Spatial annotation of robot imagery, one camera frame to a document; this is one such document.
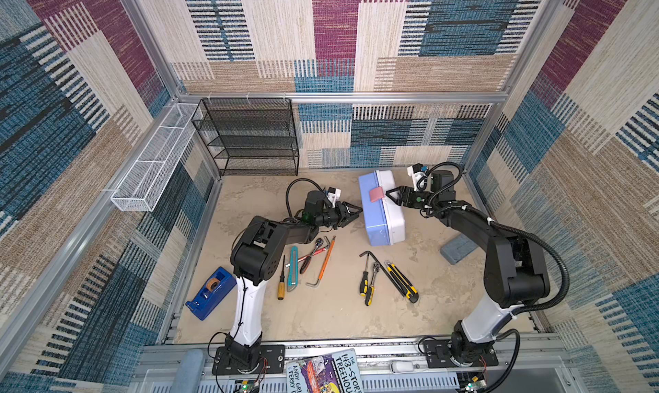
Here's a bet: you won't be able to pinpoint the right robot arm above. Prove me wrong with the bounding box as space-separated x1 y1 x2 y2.
384 161 571 367

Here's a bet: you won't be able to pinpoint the yellow handled pliers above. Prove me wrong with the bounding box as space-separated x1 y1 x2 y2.
365 262 380 307

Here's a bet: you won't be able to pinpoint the wooden handle screwdriver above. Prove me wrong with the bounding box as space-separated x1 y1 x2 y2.
277 257 286 300

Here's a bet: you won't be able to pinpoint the black yellow screwdriver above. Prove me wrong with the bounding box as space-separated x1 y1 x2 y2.
360 252 370 297

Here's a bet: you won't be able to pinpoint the blue tape dispenser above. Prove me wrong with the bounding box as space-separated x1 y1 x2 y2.
185 267 236 321

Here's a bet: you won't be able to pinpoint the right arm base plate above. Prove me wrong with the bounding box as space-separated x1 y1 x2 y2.
420 338 499 368

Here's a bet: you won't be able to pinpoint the white wire mesh basket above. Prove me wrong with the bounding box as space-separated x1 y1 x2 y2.
111 103 197 212

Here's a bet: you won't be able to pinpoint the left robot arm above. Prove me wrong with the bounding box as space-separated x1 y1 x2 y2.
212 178 363 375

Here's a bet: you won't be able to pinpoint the grey sponge block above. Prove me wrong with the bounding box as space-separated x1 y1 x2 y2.
440 234 479 265

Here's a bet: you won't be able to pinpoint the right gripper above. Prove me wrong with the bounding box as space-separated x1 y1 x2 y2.
385 185 437 210

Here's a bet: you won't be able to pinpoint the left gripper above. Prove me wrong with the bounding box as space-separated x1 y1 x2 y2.
314 201 360 230

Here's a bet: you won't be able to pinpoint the red handled pliers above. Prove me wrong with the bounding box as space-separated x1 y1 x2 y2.
299 237 330 275

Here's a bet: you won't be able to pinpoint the white and blue toolbox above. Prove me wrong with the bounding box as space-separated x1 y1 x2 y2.
359 170 406 246

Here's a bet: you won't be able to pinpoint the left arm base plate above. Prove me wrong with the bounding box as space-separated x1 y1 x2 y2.
212 344 286 376

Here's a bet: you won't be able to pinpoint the black hex key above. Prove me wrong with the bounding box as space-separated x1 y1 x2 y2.
360 251 408 298

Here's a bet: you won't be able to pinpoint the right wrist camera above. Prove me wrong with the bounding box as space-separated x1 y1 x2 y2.
407 163 427 190

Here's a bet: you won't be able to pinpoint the teal utility knife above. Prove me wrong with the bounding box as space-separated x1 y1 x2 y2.
286 245 300 293

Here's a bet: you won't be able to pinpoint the yellow black utility knife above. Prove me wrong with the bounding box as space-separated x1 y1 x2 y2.
385 260 419 304

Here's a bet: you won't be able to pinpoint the black wire mesh shelf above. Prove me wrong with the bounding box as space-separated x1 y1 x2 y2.
192 98 300 176

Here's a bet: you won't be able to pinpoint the colourful treehouse book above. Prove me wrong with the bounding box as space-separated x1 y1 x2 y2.
286 348 365 393

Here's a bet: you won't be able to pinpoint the orange hex key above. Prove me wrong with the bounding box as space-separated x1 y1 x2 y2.
305 235 336 288

